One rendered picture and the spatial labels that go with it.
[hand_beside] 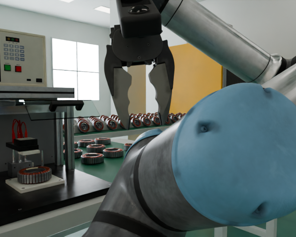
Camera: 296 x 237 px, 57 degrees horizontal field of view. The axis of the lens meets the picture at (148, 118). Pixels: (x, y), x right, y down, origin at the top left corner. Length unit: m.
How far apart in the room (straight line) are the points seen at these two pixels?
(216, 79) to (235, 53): 3.66
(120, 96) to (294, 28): 5.56
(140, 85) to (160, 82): 4.64
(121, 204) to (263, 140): 0.18
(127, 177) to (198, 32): 0.34
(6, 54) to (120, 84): 0.80
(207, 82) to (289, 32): 2.15
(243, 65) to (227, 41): 0.06
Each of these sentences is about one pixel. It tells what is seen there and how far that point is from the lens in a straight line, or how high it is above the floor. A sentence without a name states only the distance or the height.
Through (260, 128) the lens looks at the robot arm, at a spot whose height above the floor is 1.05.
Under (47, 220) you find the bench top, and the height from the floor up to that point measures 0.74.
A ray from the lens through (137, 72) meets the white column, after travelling 5.02.
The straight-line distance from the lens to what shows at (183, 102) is 4.60.
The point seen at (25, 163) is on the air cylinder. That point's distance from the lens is 1.18.
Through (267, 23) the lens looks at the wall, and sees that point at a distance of 6.09.
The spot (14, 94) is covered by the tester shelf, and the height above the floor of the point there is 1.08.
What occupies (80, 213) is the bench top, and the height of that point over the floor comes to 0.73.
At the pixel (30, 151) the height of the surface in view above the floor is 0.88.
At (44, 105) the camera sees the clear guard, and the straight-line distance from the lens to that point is 0.92.
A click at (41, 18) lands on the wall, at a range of 8.29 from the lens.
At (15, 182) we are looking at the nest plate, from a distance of 1.07.
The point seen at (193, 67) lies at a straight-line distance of 4.51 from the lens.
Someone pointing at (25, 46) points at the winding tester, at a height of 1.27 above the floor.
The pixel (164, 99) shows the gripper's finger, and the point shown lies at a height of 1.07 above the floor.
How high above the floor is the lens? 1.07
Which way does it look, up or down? 4 degrees down
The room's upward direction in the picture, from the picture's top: straight up
